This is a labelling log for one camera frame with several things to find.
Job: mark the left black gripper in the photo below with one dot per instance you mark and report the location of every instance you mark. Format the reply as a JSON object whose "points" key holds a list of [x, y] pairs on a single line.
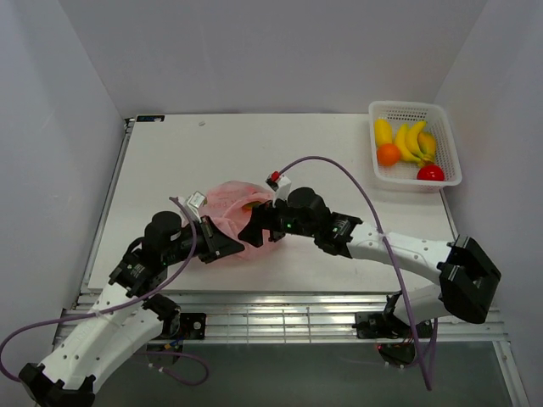
{"points": [[217, 244]]}

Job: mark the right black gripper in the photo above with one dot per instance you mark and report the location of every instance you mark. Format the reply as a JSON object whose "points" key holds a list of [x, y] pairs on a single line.
{"points": [[262, 219]]}

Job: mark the pink plastic bag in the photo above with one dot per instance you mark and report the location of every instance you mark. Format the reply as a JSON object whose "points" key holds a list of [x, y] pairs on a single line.
{"points": [[224, 205]]}

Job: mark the orange fake orange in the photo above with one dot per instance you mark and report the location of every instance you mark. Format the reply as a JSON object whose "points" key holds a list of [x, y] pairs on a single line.
{"points": [[388, 155]]}

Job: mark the yellow fake banana bunch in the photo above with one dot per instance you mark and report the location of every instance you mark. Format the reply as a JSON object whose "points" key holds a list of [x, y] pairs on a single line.
{"points": [[406, 141]]}

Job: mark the red orange fake fruit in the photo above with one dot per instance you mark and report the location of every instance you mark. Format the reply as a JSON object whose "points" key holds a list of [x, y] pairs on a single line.
{"points": [[431, 172]]}

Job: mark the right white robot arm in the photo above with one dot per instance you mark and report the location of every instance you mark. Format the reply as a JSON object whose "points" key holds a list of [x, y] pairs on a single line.
{"points": [[463, 279]]}

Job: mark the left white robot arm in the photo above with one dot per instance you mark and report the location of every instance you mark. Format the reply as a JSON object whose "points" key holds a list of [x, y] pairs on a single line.
{"points": [[128, 313]]}

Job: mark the yellow fake fruit in bag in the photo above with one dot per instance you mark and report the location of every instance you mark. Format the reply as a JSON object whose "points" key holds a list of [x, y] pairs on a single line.
{"points": [[250, 206]]}

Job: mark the yellow green fake mango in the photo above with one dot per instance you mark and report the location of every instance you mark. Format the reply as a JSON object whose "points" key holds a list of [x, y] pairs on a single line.
{"points": [[428, 145]]}

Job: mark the white plastic basket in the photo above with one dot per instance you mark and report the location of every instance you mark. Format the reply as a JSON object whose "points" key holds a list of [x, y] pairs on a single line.
{"points": [[403, 175]]}

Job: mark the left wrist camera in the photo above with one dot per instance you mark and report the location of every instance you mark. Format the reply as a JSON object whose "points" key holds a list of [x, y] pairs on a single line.
{"points": [[190, 206]]}

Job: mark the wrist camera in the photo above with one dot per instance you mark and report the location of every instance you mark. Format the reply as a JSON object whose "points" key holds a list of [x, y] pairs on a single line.
{"points": [[280, 185], [190, 206]]}

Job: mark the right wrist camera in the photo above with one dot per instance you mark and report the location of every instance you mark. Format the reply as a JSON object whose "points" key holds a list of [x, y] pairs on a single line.
{"points": [[280, 185]]}

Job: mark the aluminium frame rail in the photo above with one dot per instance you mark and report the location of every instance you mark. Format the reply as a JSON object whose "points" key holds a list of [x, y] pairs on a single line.
{"points": [[302, 350]]}

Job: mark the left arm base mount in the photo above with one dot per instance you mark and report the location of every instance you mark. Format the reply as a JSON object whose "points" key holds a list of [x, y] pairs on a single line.
{"points": [[177, 326]]}

